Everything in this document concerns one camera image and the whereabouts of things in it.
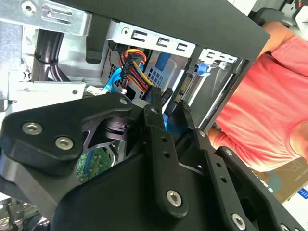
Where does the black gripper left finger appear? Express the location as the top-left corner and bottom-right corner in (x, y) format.
(0, 87), (189, 218)

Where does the blue SATA wire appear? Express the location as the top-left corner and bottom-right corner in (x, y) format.
(102, 67), (187, 135)

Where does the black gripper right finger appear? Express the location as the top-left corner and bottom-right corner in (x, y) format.
(181, 101), (306, 231)

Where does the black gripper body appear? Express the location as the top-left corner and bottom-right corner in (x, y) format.
(49, 149), (231, 231)

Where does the hard disk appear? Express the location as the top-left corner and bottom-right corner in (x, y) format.
(175, 61), (238, 132)

